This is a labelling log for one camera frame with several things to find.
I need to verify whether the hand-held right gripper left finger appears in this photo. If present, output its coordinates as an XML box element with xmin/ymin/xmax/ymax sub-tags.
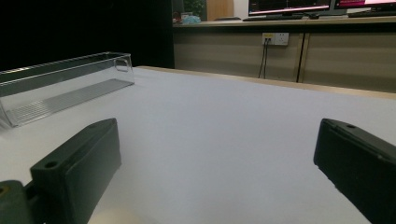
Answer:
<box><xmin>30</xmin><ymin>118</ymin><xmax>122</xmax><ymax>224</ymax></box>

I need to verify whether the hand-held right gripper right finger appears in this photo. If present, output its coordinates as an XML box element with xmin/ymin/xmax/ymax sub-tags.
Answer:
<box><xmin>313</xmin><ymin>118</ymin><xmax>396</xmax><ymax>224</ymax></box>

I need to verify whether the clear plastic rectangular container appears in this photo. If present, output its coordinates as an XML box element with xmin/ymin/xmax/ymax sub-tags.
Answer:
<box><xmin>0</xmin><ymin>51</ymin><xmax>135</xmax><ymax>129</ymax></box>

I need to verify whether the black curtain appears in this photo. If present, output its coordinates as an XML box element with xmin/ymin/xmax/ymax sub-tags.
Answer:
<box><xmin>0</xmin><ymin>0</ymin><xmax>176</xmax><ymax>72</ymax></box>

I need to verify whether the black keyboard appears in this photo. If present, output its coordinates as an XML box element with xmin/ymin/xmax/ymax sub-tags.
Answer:
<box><xmin>347</xmin><ymin>10</ymin><xmax>396</xmax><ymax>19</ymax></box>
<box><xmin>242</xmin><ymin>14</ymin><xmax>305</xmax><ymax>22</ymax></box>

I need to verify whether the computer monitor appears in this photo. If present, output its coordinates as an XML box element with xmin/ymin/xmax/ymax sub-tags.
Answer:
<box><xmin>247</xmin><ymin>0</ymin><xmax>332</xmax><ymax>17</ymax></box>
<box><xmin>333</xmin><ymin>0</ymin><xmax>396</xmax><ymax>10</ymax></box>

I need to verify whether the long wooden desk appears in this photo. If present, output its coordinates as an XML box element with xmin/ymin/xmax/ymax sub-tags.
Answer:
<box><xmin>172</xmin><ymin>15</ymin><xmax>396</xmax><ymax>93</ymax></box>

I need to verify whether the light blue cloth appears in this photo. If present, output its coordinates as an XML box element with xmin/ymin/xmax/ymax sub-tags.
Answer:
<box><xmin>181</xmin><ymin>14</ymin><xmax>202</xmax><ymax>25</ymax></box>

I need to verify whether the green plant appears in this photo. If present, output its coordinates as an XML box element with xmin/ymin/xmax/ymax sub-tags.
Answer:
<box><xmin>183</xmin><ymin>0</ymin><xmax>208</xmax><ymax>18</ymax></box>

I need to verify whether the wooden door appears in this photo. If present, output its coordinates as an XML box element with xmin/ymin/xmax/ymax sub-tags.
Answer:
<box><xmin>205</xmin><ymin>0</ymin><xmax>234</xmax><ymax>21</ymax></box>

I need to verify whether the black power cable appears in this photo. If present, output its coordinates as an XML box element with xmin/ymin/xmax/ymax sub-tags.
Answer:
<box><xmin>257</xmin><ymin>38</ymin><xmax>267</xmax><ymax>78</ymax></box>
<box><xmin>263</xmin><ymin>38</ymin><xmax>271</xmax><ymax>79</ymax></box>

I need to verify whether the white wall socket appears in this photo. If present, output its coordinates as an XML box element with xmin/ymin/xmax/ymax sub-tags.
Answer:
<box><xmin>262</xmin><ymin>32</ymin><xmax>290</xmax><ymax>47</ymax></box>

